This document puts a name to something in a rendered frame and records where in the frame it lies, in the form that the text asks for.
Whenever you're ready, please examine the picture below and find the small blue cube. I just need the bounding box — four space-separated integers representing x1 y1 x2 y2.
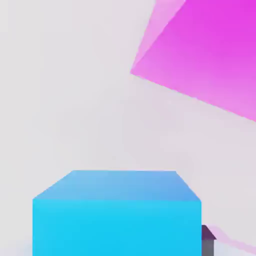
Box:
32 169 202 256

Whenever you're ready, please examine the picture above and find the large magenta box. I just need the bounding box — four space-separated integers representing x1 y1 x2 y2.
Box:
129 0 256 123

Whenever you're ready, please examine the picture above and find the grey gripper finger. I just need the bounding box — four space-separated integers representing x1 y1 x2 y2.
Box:
201 224 256 256

